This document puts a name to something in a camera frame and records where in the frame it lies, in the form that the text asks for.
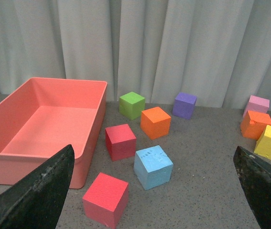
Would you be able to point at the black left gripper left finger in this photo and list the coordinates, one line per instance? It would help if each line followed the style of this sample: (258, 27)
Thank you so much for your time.
(37, 200)

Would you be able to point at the red foam cube front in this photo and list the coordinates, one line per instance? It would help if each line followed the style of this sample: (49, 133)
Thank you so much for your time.
(106, 199)

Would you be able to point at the pink foam cube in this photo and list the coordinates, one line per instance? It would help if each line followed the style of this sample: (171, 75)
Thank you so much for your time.
(257, 104)

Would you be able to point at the orange foam cube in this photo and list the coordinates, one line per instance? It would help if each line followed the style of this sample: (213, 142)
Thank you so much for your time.
(254, 123)
(155, 122)

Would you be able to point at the light blue dented foam cube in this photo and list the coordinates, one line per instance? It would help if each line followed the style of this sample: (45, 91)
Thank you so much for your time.
(152, 167)

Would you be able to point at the orange foam cube right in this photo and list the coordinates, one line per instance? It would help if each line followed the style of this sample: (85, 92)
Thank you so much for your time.
(254, 123)

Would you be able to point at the purple foam cube back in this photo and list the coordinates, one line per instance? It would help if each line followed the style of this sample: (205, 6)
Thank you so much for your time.
(184, 105)

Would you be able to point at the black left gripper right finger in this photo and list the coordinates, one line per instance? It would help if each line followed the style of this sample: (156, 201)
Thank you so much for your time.
(255, 178)

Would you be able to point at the orange foam cube left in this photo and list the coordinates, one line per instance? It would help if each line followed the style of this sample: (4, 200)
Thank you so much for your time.
(155, 122)

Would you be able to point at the dark red foam cube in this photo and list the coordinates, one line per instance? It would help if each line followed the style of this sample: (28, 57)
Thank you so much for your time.
(120, 142)

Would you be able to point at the green foam cube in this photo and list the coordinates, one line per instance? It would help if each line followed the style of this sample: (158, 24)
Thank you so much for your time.
(131, 105)

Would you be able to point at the grey curtain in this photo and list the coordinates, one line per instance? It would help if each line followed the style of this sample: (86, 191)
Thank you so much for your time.
(218, 50)

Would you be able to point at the pink plastic bin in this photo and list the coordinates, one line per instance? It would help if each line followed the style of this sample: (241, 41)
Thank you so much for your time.
(43, 116)

